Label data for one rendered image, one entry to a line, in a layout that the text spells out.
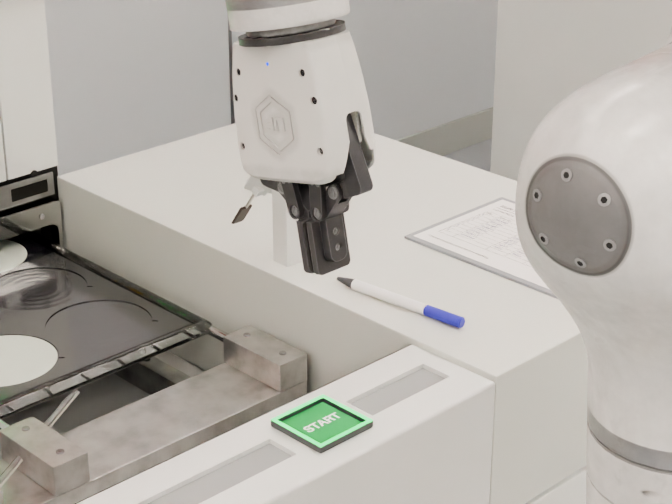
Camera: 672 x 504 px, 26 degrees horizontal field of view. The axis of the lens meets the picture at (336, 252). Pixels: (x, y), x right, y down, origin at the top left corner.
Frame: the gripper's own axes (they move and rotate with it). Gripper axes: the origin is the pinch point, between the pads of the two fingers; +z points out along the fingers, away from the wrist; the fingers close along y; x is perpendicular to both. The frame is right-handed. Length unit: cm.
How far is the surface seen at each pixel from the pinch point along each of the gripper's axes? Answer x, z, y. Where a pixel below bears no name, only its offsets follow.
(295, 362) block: 12.5, 17.1, -20.9
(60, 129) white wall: 112, 26, -217
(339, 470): -2.7, 16.6, 1.0
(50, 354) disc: -2.2, 14.0, -38.2
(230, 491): -10.8, 15.5, -1.7
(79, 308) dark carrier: 5.4, 12.7, -44.3
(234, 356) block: 10.6, 16.9, -27.4
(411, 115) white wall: 232, 51, -222
